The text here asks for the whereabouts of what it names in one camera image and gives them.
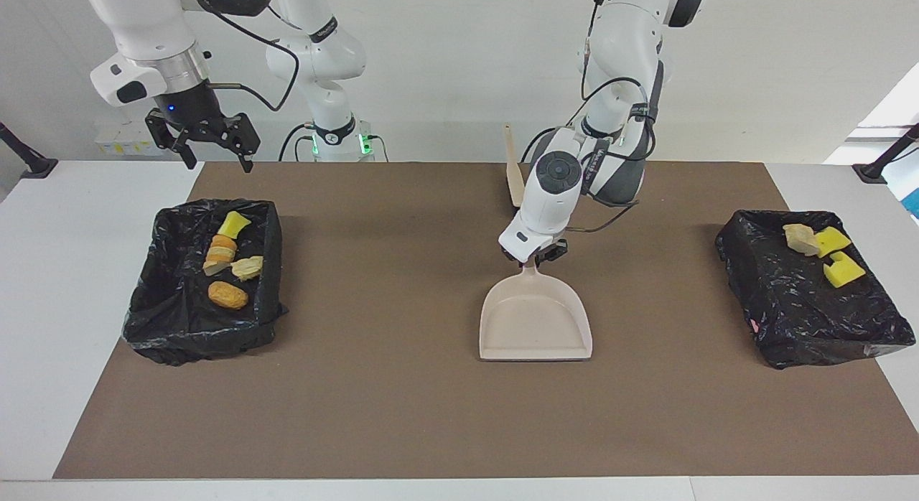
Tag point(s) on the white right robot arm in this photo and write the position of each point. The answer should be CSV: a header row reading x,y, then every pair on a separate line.
x,y
151,34

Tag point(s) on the white wall socket box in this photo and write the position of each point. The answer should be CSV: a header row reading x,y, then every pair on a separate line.
x,y
115,143

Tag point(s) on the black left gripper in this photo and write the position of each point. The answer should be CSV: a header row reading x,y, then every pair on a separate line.
x,y
538,253

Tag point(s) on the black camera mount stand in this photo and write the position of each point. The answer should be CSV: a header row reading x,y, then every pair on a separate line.
x,y
872,172
36,167

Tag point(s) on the twisted orange croissant piece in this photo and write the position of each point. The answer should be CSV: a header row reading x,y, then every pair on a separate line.
x,y
800,239

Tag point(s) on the brown table mat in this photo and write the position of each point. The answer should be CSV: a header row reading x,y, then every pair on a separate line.
x,y
459,415

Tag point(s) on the blue object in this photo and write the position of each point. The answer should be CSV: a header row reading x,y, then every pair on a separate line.
x,y
914,203

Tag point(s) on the notched yellow sponge piece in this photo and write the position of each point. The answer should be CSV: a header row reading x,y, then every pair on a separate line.
x,y
843,271

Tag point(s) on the green and yellow sponge piece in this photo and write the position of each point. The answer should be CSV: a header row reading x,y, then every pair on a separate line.
x,y
833,240

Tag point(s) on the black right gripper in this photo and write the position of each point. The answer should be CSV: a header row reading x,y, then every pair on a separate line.
x,y
197,120

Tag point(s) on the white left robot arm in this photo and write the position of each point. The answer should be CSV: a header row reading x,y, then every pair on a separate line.
x,y
553,192

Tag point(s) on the short striped pastry piece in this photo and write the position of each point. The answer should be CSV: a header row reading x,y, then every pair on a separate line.
x,y
248,267

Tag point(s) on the black bag bin pink tag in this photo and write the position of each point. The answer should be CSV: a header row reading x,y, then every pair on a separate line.
x,y
804,307

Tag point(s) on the brown bread roll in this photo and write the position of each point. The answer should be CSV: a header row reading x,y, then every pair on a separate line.
x,y
228,295

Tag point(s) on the beige plastic dustpan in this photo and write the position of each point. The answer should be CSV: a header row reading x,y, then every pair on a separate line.
x,y
535,321

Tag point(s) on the yellow sponge wedge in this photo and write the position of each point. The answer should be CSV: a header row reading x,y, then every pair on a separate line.
x,y
233,224

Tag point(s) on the beige hand brush black bristles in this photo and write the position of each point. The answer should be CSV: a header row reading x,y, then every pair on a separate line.
x,y
512,171

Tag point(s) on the long striped pastry piece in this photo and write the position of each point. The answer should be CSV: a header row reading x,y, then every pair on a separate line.
x,y
220,255

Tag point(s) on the black bag lined bin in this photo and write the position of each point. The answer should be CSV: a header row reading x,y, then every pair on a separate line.
x,y
165,321

